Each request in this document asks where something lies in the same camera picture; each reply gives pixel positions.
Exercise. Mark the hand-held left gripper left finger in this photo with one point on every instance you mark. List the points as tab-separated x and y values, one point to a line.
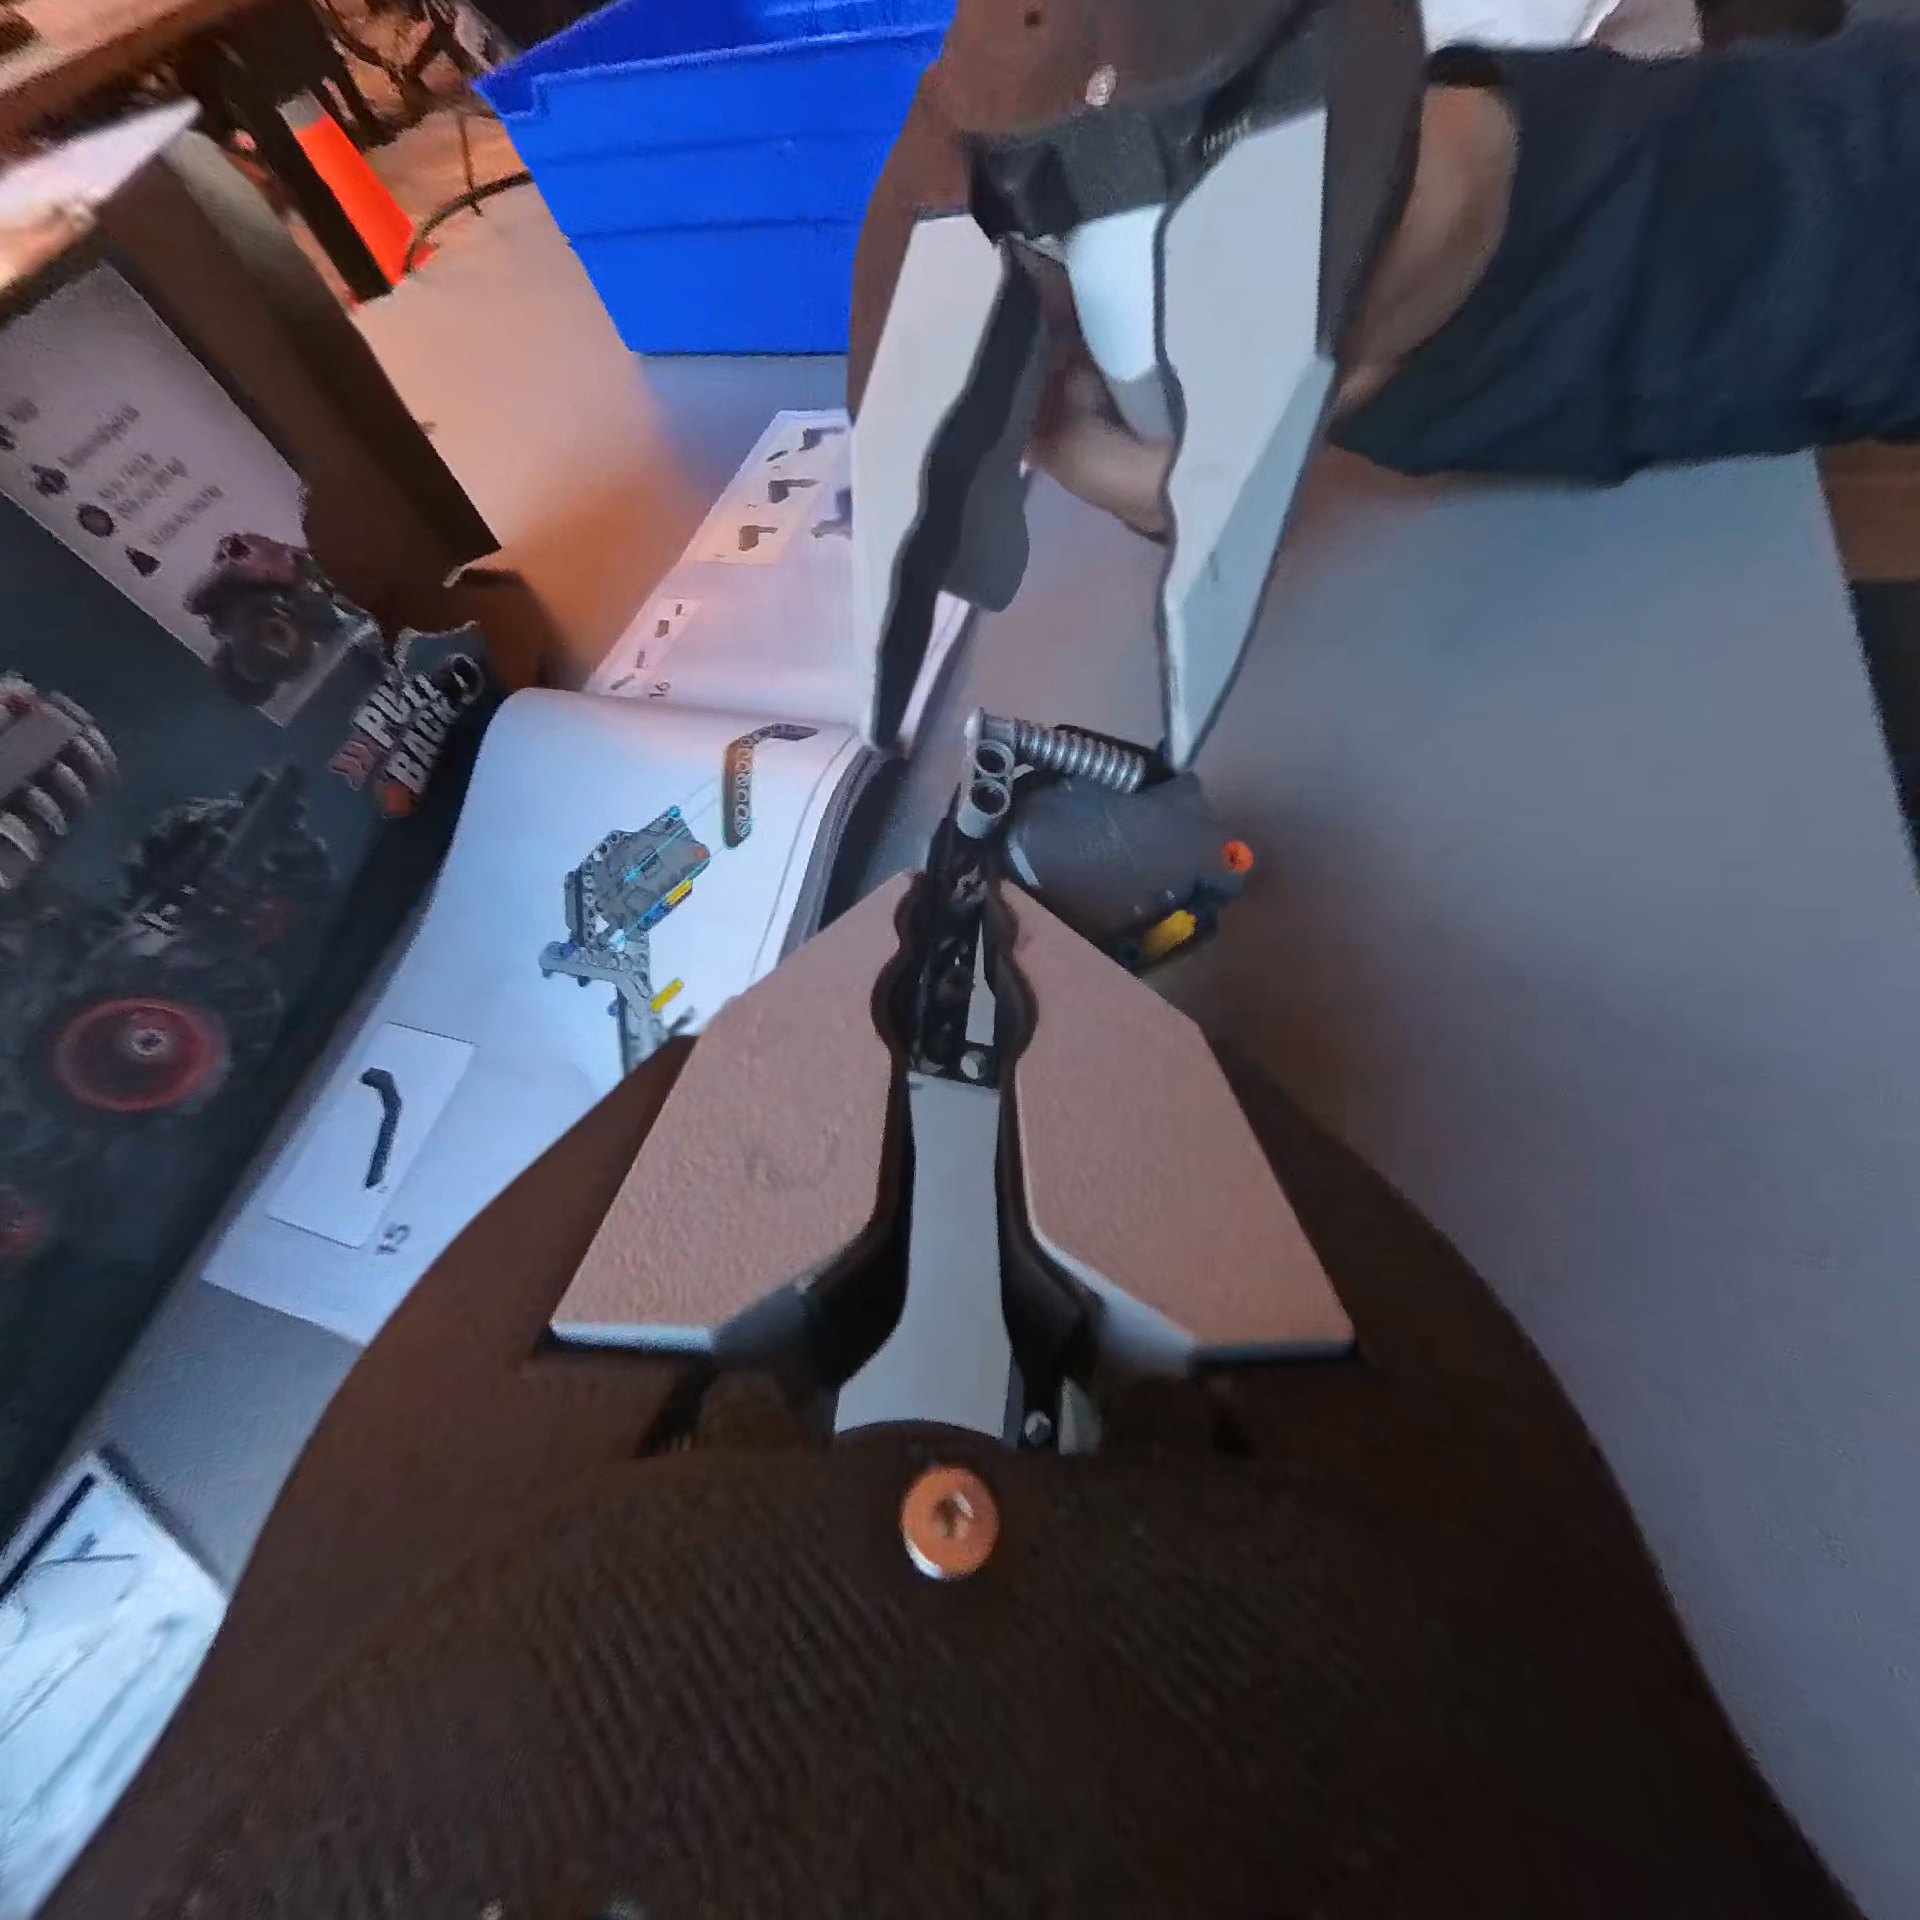
738	1168

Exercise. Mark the blue plastic bin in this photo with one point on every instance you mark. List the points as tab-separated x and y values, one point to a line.
718	179

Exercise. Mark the person's right forearm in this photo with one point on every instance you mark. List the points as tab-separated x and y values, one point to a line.
1651	256

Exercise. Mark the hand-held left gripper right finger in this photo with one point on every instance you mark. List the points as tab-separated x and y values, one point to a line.
1187	1186

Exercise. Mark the orange red post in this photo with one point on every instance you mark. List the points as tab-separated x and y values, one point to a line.
360	205

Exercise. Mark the person's right hand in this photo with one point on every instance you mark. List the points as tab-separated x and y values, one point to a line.
1104	437

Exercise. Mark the open lego instruction booklet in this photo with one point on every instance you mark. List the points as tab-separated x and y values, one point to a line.
509	931

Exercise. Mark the grey lego model assembly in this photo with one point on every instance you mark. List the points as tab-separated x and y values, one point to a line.
1127	855

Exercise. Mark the black lego set box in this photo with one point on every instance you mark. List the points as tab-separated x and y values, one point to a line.
180	931

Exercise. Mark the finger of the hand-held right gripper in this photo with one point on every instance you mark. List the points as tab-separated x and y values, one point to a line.
1254	373
902	420

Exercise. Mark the dark brown box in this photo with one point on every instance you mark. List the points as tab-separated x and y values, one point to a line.
328	391

